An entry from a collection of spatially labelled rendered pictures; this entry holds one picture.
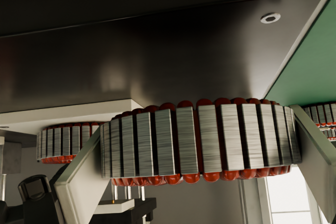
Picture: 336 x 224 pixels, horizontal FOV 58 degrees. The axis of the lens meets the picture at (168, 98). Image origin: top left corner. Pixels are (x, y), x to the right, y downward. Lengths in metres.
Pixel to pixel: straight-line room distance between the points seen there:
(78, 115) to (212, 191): 0.36
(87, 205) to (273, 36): 0.13
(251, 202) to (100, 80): 0.28
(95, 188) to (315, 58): 0.21
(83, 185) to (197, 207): 0.45
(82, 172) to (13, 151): 0.44
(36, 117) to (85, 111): 0.05
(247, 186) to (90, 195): 0.29
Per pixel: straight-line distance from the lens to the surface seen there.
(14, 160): 0.60
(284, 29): 0.17
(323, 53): 0.29
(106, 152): 0.16
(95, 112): 0.29
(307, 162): 0.17
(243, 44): 0.18
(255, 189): 0.43
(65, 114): 0.30
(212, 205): 0.59
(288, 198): 6.89
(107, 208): 0.39
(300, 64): 0.31
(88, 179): 0.17
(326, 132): 0.96
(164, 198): 0.60
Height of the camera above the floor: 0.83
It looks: 13 degrees down
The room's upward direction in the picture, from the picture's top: 176 degrees clockwise
